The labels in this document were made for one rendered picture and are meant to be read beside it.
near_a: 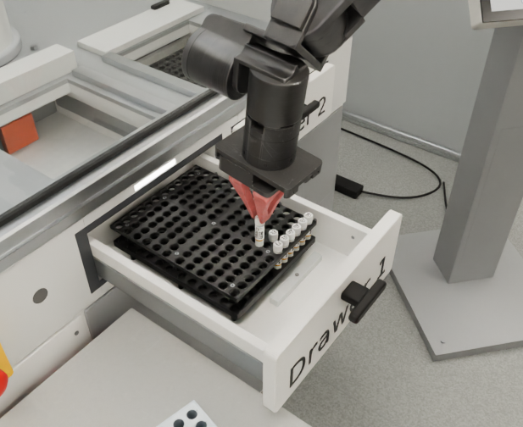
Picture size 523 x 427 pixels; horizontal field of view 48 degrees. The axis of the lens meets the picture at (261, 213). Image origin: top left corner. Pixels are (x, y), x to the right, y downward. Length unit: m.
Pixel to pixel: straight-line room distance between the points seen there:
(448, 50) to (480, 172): 0.83
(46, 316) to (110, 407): 0.14
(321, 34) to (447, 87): 1.94
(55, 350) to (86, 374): 0.06
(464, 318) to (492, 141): 0.56
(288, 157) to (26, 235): 0.32
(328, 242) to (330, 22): 0.39
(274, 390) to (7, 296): 0.33
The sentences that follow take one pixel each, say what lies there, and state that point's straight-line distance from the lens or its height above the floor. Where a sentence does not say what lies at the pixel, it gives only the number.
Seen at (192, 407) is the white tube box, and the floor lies 0.80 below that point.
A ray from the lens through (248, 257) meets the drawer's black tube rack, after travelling 0.76.
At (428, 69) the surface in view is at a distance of 2.49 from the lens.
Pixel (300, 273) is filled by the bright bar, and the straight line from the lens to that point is 0.81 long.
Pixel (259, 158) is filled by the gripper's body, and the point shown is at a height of 1.09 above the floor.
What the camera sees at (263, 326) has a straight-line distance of 0.77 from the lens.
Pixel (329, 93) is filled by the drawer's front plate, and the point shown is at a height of 0.87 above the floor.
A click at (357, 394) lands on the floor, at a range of 1.72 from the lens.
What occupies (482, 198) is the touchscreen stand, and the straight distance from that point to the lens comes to 1.77.
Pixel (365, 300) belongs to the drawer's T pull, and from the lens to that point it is 0.71.
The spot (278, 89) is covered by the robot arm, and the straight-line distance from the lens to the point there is 0.55.
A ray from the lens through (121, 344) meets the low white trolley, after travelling 0.87.
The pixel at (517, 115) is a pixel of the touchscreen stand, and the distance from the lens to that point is 1.64.
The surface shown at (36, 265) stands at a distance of 0.77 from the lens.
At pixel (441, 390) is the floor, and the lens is 1.78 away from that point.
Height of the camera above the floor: 1.44
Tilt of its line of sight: 41 degrees down
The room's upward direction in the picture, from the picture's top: straight up
